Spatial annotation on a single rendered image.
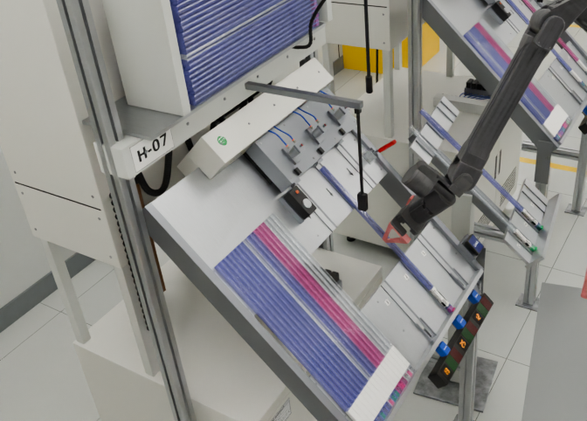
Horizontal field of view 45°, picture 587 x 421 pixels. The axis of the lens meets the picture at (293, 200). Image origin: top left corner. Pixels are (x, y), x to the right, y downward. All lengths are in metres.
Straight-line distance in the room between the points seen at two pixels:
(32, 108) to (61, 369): 1.61
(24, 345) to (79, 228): 1.52
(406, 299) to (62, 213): 0.87
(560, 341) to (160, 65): 1.27
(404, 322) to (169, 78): 0.83
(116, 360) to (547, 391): 1.14
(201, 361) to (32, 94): 0.84
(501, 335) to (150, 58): 1.91
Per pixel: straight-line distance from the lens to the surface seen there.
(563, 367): 1.98
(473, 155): 1.65
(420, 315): 1.84
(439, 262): 1.96
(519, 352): 2.86
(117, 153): 1.42
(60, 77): 1.51
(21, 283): 3.34
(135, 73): 1.51
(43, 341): 3.21
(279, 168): 1.68
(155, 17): 1.40
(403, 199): 2.01
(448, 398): 2.65
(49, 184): 1.75
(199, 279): 1.54
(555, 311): 2.14
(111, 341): 2.13
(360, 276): 2.18
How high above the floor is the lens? 2.00
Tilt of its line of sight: 33 degrees down
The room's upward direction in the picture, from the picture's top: 7 degrees counter-clockwise
